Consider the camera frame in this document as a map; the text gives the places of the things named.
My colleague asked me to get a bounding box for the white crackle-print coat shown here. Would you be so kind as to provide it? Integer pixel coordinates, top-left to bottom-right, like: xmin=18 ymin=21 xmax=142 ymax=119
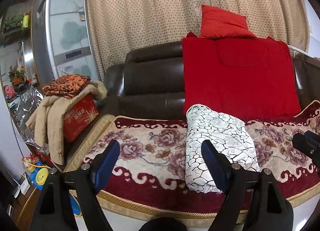
xmin=185 ymin=104 xmax=260 ymax=194

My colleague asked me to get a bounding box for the yellow blue toy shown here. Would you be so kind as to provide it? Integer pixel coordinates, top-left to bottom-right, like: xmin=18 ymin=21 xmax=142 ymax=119
xmin=22 ymin=157 xmax=52 ymax=189

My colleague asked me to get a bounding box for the red folded quilt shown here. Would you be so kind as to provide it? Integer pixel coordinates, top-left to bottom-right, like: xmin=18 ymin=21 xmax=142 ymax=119
xmin=182 ymin=37 xmax=301 ymax=120

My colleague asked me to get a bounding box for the red gift box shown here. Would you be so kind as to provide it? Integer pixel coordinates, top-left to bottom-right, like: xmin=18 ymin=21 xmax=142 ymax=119
xmin=63 ymin=94 xmax=99 ymax=142

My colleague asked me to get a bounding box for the beige fur-trimmed coat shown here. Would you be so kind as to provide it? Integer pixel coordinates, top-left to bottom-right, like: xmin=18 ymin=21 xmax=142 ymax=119
xmin=25 ymin=81 xmax=107 ymax=165

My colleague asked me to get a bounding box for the floral red plush blanket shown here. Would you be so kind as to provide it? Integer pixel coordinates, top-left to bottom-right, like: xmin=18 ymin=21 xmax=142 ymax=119
xmin=66 ymin=100 xmax=319 ymax=227

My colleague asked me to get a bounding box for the clear plastic wrap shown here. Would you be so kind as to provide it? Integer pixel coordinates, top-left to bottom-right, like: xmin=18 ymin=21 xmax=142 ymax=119
xmin=9 ymin=86 xmax=49 ymax=154

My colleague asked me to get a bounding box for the orange black patterned cloth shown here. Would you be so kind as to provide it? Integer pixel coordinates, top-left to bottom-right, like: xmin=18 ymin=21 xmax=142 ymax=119
xmin=42 ymin=74 xmax=91 ymax=99

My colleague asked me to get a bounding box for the flower bouquet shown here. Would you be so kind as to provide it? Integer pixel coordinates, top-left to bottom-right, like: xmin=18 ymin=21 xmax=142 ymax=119
xmin=9 ymin=66 xmax=27 ymax=87

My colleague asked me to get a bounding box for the dark brown leather sofa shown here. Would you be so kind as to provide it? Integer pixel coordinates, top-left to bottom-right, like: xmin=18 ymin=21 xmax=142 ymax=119
xmin=98 ymin=40 xmax=320 ymax=121

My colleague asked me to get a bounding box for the red pillow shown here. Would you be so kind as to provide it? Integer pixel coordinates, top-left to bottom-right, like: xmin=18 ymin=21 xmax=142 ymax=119
xmin=200 ymin=5 xmax=255 ymax=39

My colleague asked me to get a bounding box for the silver refrigerator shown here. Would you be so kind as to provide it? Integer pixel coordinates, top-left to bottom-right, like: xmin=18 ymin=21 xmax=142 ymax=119
xmin=31 ymin=0 xmax=100 ymax=86

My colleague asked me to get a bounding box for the beige dotted curtain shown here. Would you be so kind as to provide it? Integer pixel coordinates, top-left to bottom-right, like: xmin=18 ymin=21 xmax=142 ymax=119
xmin=87 ymin=0 xmax=310 ymax=76

